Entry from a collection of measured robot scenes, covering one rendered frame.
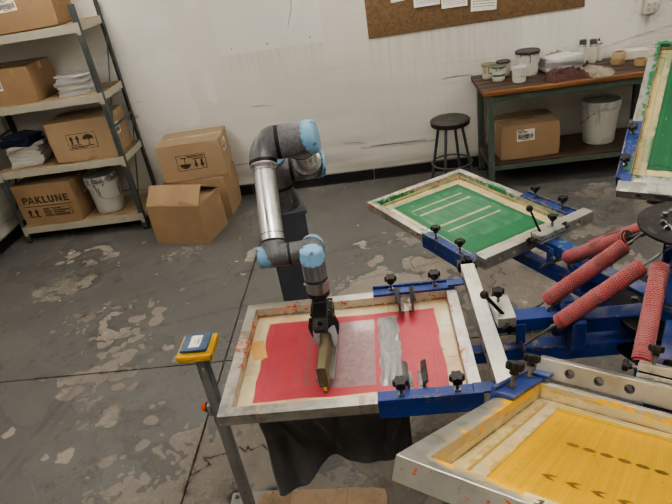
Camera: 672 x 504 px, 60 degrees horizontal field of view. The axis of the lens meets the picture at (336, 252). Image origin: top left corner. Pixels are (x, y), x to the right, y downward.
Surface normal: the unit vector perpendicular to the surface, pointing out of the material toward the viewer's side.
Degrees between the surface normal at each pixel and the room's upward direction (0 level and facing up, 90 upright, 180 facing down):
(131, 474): 0
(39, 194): 90
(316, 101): 90
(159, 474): 0
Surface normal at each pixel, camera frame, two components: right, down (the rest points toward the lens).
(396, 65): -0.04, 0.49
